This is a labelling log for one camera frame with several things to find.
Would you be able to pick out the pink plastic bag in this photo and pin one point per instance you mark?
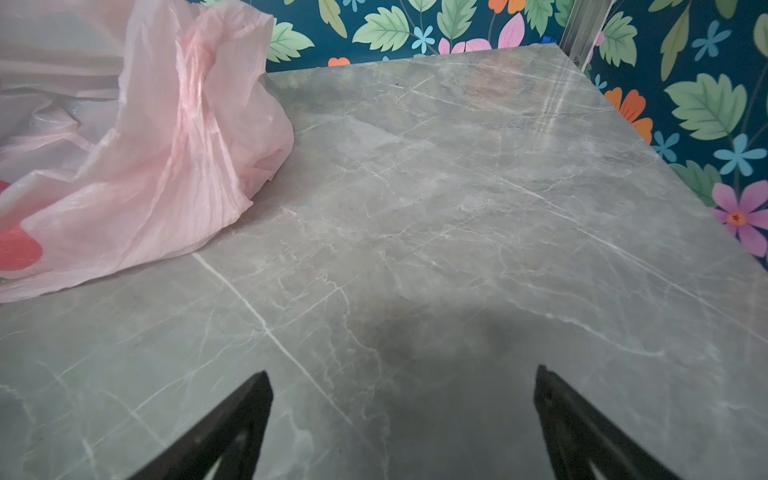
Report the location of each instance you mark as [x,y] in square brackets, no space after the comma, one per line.
[131,131]

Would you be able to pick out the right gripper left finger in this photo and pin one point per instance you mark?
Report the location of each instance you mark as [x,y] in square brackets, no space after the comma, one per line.
[225,444]

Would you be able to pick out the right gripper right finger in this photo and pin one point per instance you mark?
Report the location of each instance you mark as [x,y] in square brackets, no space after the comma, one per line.
[581,442]

